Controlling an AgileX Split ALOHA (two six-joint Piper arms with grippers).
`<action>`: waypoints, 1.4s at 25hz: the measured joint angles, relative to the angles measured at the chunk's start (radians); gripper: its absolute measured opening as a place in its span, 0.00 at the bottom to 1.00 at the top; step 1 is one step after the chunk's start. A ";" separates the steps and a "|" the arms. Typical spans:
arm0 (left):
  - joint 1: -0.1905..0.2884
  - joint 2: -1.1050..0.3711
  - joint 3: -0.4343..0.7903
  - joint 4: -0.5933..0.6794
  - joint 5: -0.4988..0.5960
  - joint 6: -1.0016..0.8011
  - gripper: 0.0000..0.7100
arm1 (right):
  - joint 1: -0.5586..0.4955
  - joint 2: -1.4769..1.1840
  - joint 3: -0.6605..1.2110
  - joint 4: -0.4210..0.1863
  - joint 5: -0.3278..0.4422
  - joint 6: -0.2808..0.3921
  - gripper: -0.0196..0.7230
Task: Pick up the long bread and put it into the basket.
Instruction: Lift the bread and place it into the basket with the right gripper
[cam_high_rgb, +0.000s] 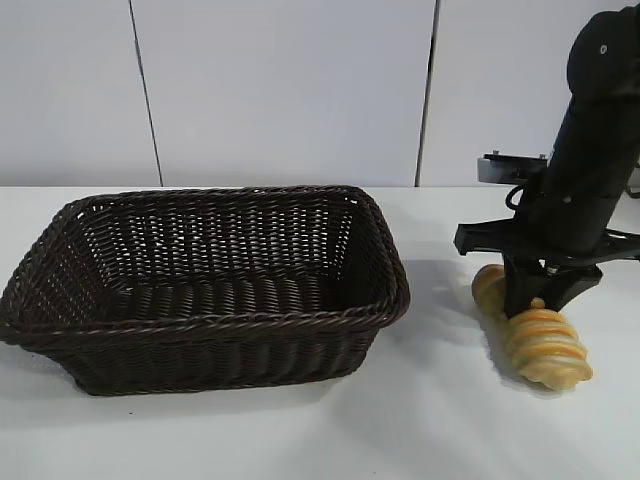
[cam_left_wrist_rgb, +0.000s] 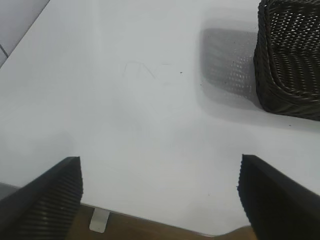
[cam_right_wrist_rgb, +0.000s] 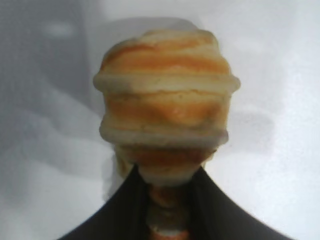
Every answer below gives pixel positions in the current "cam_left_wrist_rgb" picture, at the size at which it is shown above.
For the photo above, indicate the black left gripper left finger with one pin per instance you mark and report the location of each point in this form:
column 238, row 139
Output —
column 47, row 200

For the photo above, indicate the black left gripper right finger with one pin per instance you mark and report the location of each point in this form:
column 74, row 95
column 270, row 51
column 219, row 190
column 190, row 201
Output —
column 280, row 200

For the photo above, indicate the dark brown woven basket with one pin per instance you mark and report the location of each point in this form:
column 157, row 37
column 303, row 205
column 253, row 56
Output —
column 287, row 75

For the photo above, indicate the white table bracket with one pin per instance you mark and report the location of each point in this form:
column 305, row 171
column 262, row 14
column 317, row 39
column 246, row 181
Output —
column 98, row 221

